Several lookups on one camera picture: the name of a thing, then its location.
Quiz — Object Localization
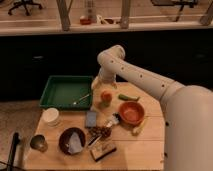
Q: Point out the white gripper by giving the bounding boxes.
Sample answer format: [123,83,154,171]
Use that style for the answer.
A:
[91,76,117,90]

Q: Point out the red apple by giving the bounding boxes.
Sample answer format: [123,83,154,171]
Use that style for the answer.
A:
[101,91,112,103]

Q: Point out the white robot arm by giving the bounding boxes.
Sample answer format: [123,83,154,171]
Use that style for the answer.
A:
[96,45,213,171]

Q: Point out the white plastic cup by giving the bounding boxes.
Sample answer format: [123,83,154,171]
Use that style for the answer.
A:
[42,108,60,126]

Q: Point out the small metal cup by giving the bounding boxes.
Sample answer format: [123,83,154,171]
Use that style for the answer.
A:
[30,134,48,152]

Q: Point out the green chili pepper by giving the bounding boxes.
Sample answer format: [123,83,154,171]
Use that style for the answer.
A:
[118,94,140,101]

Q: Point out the metal spoon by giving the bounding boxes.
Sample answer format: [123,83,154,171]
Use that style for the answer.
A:
[72,94,90,105]

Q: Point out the blue sponge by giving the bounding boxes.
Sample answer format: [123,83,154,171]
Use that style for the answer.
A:
[85,111,97,127]

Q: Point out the black white brush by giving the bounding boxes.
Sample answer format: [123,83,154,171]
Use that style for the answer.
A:
[106,113,121,128]

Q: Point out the orange bowl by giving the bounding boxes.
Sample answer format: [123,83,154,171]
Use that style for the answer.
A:
[118,101,145,126]

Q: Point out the green plastic tray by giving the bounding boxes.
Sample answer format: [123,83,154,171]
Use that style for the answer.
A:
[40,75,93,110]

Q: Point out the brown pine cone bunch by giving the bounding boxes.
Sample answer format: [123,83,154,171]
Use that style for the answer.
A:
[89,126,111,138]

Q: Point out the banana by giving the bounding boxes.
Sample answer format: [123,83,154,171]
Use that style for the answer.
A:
[132,118,147,136]

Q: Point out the red white bottle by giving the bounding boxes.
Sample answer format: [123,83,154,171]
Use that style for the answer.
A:
[80,0,97,25]

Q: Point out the wooden board eraser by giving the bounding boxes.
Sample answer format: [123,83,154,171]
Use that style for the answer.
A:
[90,142,117,162]

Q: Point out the dark brown bowl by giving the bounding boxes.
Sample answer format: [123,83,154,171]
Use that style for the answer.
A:
[59,127,86,155]

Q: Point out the crumpled blue white cloth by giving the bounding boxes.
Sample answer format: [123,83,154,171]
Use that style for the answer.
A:
[68,133,83,154]

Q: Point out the black pole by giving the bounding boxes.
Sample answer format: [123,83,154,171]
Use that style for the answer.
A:
[6,132,20,171]

